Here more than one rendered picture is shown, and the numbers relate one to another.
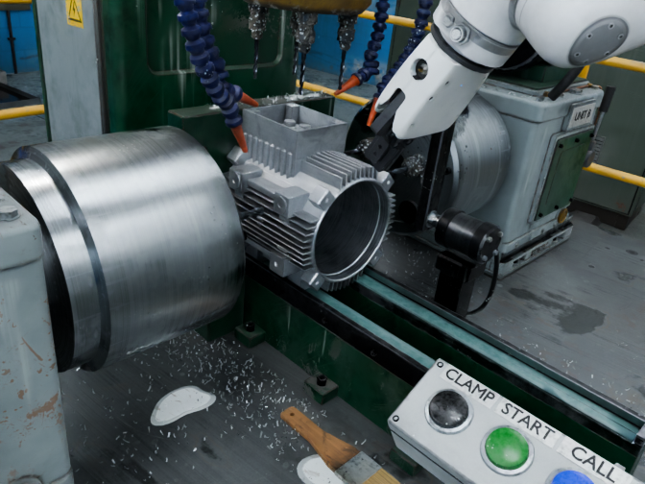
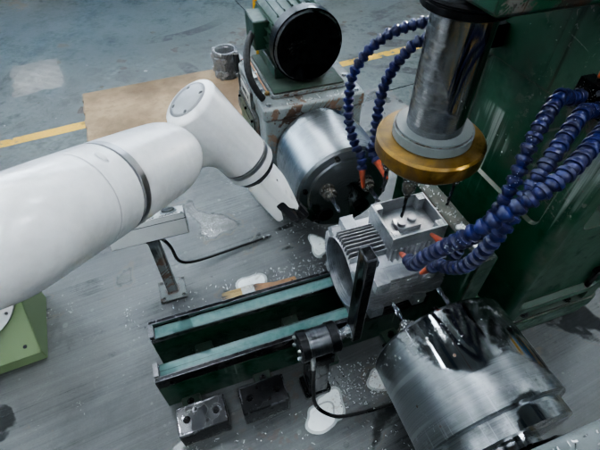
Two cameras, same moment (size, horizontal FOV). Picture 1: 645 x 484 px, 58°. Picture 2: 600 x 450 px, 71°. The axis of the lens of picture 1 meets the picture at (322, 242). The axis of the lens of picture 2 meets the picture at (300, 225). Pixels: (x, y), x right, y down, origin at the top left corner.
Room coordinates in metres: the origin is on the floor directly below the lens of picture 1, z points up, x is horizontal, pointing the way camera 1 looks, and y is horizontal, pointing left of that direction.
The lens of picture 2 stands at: (0.93, -0.55, 1.75)
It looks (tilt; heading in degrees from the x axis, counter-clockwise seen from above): 47 degrees down; 119
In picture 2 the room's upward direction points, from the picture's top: straight up
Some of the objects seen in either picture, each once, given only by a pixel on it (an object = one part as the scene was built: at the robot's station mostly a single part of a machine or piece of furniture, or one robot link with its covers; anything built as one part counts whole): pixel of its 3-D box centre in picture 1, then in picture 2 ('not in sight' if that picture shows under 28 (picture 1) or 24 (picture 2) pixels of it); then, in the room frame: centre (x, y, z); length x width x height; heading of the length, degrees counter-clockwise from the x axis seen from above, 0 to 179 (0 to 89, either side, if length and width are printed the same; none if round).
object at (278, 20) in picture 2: not in sight; (279, 69); (0.32, 0.43, 1.16); 0.33 x 0.26 x 0.42; 138
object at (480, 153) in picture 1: (435, 155); (475, 400); (1.06, -0.19, 1.04); 0.41 x 0.25 x 0.25; 138
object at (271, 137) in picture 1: (293, 139); (405, 226); (0.84, 0.06, 1.11); 0.12 x 0.11 x 0.07; 47
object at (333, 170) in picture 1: (305, 206); (381, 259); (0.82, 0.03, 1.02); 0.20 x 0.19 x 0.19; 47
